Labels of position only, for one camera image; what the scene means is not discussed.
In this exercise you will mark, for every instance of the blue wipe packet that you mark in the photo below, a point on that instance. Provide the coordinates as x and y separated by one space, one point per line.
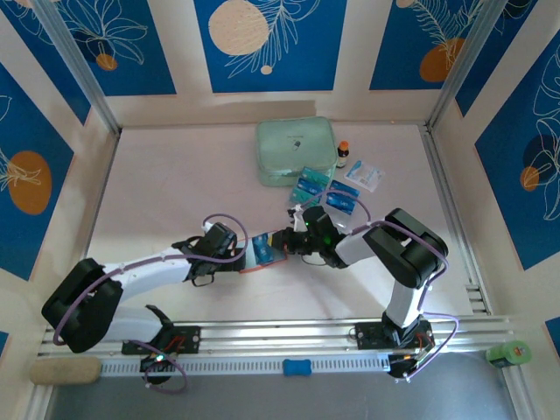
308 190
341 204
345 189

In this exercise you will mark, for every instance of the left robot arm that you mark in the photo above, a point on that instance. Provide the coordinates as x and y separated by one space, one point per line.
149 271

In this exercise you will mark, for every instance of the white blue sachet packet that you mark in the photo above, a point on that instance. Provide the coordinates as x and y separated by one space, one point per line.
365 175

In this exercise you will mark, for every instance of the mint green zip pouch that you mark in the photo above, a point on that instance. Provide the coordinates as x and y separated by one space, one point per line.
289 144

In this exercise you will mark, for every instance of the small brown bottle orange cap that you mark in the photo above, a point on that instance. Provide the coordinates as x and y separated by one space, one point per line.
343 155

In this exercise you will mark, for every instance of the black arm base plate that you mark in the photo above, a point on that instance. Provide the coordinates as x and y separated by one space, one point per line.
367 334
190 339

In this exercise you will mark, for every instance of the aluminium side rail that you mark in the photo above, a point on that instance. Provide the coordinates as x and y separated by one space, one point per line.
100 197
450 197

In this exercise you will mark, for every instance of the aluminium frame post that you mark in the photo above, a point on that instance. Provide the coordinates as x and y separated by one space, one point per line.
76 61
467 61

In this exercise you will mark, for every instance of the beige sponge block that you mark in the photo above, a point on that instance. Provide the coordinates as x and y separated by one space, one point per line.
65 371

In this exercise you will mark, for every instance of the blue credit card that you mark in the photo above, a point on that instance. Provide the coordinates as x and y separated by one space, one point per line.
263 249

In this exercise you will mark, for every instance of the grey metal panel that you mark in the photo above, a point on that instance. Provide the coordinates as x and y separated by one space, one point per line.
306 398

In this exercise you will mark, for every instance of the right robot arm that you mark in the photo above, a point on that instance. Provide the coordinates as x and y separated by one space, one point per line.
354 247

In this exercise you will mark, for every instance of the orange card holder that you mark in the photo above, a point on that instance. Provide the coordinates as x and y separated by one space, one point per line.
249 262

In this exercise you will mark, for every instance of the blue wipe packet left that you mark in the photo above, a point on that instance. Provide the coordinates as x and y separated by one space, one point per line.
308 190

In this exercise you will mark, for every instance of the blue wipe packet right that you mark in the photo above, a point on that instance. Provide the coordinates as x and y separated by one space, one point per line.
341 204
345 189

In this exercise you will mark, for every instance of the blue bone-shaped block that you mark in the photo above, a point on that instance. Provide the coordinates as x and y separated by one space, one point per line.
297 367

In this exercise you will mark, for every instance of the teal credit card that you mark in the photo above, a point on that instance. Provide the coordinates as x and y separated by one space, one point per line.
316 176

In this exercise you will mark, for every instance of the black connector board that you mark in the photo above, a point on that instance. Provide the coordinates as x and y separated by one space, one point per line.
155 372
400 369

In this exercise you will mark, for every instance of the green cylinder roll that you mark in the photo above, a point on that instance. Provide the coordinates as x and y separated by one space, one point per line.
509 353

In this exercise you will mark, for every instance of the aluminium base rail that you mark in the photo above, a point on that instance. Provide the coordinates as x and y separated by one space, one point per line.
271 334

